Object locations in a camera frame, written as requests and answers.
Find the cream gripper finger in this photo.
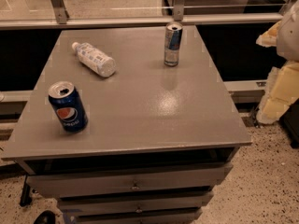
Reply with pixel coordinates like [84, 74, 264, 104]
[256, 61, 299, 124]
[256, 21, 281, 48]

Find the silver blue Red Bull can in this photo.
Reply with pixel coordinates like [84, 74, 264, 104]
[164, 21, 183, 66]

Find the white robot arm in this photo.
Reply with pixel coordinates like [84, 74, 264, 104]
[256, 1, 299, 124]

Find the blue Pepsi can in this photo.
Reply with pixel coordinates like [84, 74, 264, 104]
[49, 81, 88, 133]

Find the clear plastic water bottle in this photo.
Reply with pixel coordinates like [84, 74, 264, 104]
[72, 42, 116, 77]

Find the middle grey drawer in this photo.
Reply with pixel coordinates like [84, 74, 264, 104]
[58, 191, 213, 216]

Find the grey drawer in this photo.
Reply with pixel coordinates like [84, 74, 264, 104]
[27, 162, 233, 198]
[58, 191, 213, 216]
[66, 208, 204, 224]

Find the grey drawer cabinet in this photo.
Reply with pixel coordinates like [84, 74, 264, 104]
[1, 25, 252, 224]

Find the bottom grey drawer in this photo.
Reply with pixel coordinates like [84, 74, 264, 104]
[66, 208, 204, 224]

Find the top grey drawer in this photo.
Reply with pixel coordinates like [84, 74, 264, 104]
[27, 162, 233, 198]

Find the black object at floor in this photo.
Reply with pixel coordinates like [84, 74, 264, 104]
[34, 210, 56, 224]

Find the metal railing frame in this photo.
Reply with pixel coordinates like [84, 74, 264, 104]
[0, 0, 297, 30]

